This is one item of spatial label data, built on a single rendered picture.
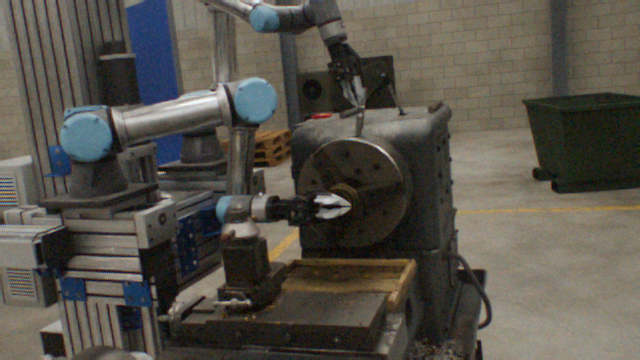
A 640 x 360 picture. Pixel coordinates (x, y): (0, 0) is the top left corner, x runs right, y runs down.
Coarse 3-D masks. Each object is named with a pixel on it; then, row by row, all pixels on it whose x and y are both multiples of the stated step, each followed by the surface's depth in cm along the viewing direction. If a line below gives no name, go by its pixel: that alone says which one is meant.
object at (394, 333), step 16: (384, 320) 126; (400, 320) 125; (176, 336) 128; (384, 336) 119; (400, 336) 123; (176, 352) 125; (192, 352) 124; (208, 352) 123; (224, 352) 122; (240, 352) 121; (256, 352) 120; (272, 352) 119; (288, 352) 118; (304, 352) 117; (320, 352) 116; (336, 352) 115; (352, 352) 114; (368, 352) 113; (384, 352) 112; (400, 352) 122
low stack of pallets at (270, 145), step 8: (256, 136) 985; (264, 136) 987; (272, 136) 962; (280, 136) 988; (288, 136) 1042; (224, 144) 954; (256, 144) 983; (264, 144) 990; (272, 144) 947; (280, 144) 980; (288, 144) 1044; (224, 152) 954; (256, 152) 995; (264, 152) 1004; (272, 152) 942; (280, 152) 984; (288, 152) 1050; (256, 160) 947; (264, 160) 943; (272, 160) 941; (280, 160) 989
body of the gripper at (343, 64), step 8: (328, 40) 181; (336, 40) 179; (344, 40) 185; (328, 48) 180; (336, 48) 182; (344, 48) 184; (336, 56) 180; (344, 56) 180; (352, 56) 183; (328, 64) 181; (336, 64) 182; (344, 64) 180; (352, 64) 181; (336, 72) 182; (344, 72) 181; (352, 72) 181
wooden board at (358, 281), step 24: (288, 264) 175; (312, 264) 177; (336, 264) 175; (360, 264) 173; (384, 264) 170; (408, 264) 165; (288, 288) 161; (312, 288) 160; (336, 288) 158; (360, 288) 156; (384, 288) 155
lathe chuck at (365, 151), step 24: (336, 144) 174; (360, 144) 172; (384, 144) 177; (312, 168) 177; (360, 168) 173; (384, 168) 171; (408, 192) 175; (360, 216) 176; (384, 216) 174; (360, 240) 177
